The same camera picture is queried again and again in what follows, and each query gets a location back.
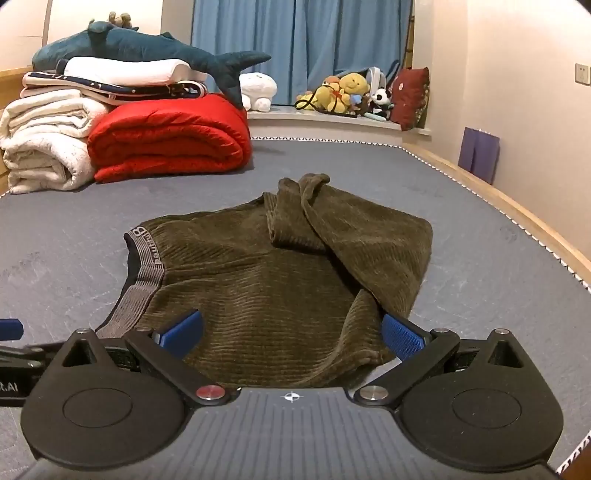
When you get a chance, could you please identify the olive corduroy pants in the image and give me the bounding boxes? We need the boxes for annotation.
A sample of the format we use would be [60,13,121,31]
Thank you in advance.
[98,174,433,388]

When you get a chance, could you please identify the white folded blanket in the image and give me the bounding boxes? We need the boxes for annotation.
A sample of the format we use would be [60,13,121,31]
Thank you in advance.
[1,89,109,195]

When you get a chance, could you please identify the red folded quilt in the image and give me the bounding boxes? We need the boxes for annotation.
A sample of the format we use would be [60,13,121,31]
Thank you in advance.
[87,94,252,183]

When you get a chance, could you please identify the panda plush toy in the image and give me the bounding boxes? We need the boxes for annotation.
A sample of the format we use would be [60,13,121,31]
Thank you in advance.
[370,88,394,120]

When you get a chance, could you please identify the navy patterned folded bedding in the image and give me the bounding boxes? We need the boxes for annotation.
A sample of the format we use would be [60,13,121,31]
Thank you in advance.
[21,71,208,104]

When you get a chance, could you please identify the yellow plush toy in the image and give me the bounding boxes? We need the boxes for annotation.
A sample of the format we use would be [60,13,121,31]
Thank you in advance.
[294,73,370,117]

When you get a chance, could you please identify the white plush toy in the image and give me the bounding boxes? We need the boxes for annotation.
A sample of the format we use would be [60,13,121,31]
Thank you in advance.
[239,72,277,113]

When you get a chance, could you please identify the white pillow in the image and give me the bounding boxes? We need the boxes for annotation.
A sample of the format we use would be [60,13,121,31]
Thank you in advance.
[57,57,207,87]

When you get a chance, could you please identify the blue shark plush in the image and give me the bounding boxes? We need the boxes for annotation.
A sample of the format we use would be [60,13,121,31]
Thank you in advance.
[32,21,271,109]

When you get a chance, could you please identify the blue curtain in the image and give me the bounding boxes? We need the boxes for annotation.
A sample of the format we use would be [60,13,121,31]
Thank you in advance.
[191,0,413,105]

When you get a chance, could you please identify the wooden bed frame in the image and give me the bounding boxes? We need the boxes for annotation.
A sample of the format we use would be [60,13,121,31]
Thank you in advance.
[402,143,590,289]

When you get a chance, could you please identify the purple paper on wall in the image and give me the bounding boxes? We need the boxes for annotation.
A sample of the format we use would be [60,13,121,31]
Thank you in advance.
[458,127,501,185]

